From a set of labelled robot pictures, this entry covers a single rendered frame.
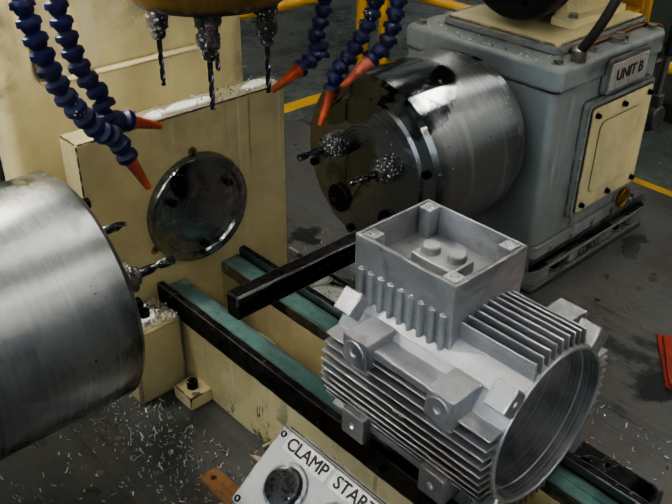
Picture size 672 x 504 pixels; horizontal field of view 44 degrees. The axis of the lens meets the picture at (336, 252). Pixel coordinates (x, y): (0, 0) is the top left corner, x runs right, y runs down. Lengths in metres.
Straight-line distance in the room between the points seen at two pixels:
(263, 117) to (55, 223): 0.40
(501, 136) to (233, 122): 0.35
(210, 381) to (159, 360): 0.07
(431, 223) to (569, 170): 0.50
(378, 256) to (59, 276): 0.28
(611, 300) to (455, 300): 0.67
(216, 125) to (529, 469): 0.55
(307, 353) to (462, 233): 0.34
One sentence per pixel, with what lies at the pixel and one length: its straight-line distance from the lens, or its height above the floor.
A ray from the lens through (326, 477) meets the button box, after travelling 0.61.
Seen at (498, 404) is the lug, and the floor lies 1.08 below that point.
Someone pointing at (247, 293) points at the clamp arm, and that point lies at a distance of 0.88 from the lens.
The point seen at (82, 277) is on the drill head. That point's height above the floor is 1.12.
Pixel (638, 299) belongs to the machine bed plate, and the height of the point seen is 0.80.
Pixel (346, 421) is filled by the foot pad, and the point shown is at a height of 0.97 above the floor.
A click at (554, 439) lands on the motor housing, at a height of 0.96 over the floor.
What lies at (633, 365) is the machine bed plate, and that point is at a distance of 1.22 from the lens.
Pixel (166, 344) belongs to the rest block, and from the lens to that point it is 1.07.
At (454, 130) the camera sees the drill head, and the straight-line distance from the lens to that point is 1.06.
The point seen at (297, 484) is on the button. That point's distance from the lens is 0.61.
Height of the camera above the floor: 1.53
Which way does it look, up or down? 32 degrees down
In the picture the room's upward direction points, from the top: 1 degrees clockwise
